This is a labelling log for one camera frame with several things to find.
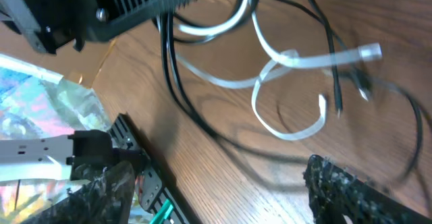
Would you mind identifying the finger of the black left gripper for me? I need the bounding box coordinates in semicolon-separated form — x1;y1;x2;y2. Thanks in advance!
86;0;191;42

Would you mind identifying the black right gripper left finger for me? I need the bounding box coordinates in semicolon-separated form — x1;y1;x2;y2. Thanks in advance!
24;161;136;224

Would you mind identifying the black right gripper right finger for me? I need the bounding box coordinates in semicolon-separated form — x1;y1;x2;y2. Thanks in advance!
303;155;431;224

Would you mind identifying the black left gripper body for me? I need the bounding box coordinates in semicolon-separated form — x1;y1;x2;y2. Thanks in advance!
1;0;111;55

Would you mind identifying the white cable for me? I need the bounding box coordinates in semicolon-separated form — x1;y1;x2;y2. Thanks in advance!
155;0;383;142

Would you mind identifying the black cable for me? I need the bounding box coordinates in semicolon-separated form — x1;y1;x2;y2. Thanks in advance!
158;0;432;191

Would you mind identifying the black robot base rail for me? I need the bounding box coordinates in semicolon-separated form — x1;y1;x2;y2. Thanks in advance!
109;113;201;224

